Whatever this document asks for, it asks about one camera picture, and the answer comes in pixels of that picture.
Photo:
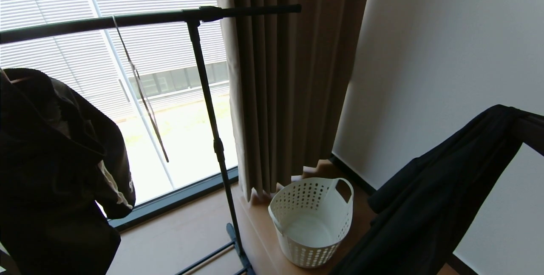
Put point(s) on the black garment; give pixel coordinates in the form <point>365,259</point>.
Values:
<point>51,173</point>
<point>433,207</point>

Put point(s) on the white laundry basket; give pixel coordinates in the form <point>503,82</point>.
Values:
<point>310,224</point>

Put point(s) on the black clothes rack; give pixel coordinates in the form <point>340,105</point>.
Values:
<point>148,18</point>

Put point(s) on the brown curtain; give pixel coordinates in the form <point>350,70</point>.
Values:
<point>289,75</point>

